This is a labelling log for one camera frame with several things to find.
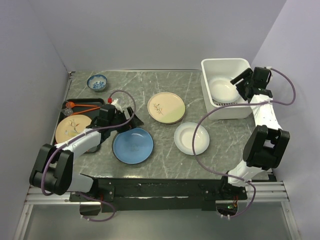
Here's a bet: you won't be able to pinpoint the orange spoon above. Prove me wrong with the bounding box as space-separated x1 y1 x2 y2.
65 101 98 109

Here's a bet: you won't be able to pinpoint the cream plate with twig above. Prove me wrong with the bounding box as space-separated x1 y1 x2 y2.
147 92 186 124

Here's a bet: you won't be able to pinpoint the orange chopstick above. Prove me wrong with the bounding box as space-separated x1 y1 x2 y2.
71 107 101 116

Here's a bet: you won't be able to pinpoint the white smooth deep plate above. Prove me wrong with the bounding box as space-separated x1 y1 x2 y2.
174 122 210 155

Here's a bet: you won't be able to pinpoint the blue white porcelain bowl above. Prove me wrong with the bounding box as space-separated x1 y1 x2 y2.
86 74 108 92

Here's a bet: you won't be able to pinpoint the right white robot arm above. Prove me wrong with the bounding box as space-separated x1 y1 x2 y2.
218 67 290 199

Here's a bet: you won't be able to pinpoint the clear plastic cup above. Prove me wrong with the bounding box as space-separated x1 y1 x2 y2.
60 107 74 117

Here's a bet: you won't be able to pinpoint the blue plate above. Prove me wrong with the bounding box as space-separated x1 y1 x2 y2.
112 127 154 165

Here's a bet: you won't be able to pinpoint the white plastic bin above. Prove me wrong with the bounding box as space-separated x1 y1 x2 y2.
200 58 252 120

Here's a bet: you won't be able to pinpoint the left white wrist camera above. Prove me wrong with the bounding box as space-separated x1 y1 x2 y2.
107 97 123 112

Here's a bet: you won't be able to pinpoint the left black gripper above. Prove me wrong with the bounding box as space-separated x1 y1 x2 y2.
109 106 144 134

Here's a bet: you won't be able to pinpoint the aluminium rail frame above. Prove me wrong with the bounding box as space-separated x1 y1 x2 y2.
12 181 83 240

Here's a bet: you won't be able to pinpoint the cream plate with bird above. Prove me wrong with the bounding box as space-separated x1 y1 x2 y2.
55 114 92 144

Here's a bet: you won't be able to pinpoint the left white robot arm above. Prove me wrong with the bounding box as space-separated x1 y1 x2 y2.
29 104 144 201

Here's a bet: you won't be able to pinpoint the black base beam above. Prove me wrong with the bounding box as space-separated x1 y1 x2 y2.
68 176 278 212

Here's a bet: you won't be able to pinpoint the white fluted deep plate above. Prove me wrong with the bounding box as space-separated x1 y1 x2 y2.
208 76 240 103

